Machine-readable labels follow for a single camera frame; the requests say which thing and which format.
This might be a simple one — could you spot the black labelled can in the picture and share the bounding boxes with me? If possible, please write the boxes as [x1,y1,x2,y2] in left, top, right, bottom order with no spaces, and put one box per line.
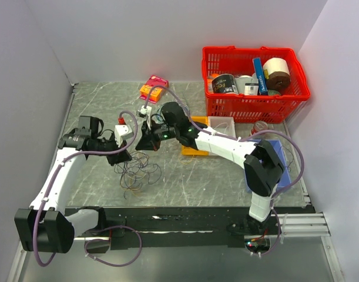
[212,73,238,94]

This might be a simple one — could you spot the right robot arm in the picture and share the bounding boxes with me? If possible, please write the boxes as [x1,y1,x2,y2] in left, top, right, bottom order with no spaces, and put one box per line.
[136,102,284,234]

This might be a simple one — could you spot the purple wires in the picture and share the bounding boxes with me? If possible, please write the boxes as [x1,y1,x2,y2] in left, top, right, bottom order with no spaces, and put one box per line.
[113,151,162,200]

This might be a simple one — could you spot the pink orange small box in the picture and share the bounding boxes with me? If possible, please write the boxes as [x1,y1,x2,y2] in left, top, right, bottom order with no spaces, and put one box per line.
[140,75,169,104]

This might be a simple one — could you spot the aluminium rail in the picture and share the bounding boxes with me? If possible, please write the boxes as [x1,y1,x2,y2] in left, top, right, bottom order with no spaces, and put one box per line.
[19,213,331,241]

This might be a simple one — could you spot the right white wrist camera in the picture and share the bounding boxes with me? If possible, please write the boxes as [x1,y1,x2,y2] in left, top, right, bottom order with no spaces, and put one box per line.
[137,106,152,129]

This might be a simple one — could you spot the white labelled container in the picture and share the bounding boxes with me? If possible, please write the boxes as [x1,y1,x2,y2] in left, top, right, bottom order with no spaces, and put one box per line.
[235,75,259,96]

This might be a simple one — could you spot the white plastic bin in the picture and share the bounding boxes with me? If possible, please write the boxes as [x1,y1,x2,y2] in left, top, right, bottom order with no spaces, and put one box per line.
[208,116,236,137]

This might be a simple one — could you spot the yellow wire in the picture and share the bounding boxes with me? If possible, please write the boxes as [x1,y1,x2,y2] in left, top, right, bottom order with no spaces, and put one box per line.
[123,154,197,197]

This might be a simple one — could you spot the red soda can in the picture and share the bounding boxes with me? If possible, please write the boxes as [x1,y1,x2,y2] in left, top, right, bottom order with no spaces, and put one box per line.
[250,120,269,136]

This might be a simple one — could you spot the dark single wire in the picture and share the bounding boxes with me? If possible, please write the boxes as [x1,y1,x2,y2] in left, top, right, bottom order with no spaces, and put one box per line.
[280,145,294,174]

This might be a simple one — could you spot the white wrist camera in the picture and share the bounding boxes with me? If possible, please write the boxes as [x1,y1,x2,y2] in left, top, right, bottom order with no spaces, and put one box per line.
[137,106,152,129]
[114,125,134,146]

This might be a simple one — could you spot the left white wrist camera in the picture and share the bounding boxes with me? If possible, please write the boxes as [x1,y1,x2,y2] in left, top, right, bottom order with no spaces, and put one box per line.
[114,125,134,146]

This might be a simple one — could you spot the blue tall box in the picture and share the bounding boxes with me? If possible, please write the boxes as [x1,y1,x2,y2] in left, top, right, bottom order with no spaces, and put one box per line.
[252,58,268,96]

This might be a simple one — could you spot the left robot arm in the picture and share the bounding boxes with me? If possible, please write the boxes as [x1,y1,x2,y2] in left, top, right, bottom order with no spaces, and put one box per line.
[14,116,134,253]

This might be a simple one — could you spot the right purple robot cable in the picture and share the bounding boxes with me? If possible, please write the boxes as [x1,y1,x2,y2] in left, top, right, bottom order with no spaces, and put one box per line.
[143,85,305,256]

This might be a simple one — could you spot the white paper roll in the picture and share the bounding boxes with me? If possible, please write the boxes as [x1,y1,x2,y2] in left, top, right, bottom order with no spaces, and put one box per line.
[263,58,290,79]

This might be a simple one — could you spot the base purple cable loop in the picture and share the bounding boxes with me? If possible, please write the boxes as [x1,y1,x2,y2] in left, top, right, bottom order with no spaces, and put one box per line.
[84,225,143,267]

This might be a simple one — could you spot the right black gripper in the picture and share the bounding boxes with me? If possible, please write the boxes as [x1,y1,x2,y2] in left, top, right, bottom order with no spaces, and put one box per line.
[136,118,179,152]

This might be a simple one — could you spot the blue plastic tray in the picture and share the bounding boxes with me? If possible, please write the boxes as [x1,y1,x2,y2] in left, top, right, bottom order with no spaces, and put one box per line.
[246,139,292,194]

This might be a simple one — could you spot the white wire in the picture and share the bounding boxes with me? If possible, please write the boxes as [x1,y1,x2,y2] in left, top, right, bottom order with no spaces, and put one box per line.
[214,122,230,137]

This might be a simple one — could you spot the green blue coiled wire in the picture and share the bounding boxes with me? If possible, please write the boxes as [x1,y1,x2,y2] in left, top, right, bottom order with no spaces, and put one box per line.
[154,99,192,124]

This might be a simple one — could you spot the red plastic shopping basket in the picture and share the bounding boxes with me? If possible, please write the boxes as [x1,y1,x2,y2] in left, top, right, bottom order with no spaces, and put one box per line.
[202,46,311,123]

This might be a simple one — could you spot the yellow plastic bin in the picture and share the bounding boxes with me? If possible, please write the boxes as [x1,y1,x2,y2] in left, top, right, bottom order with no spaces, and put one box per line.
[181,116,209,156]

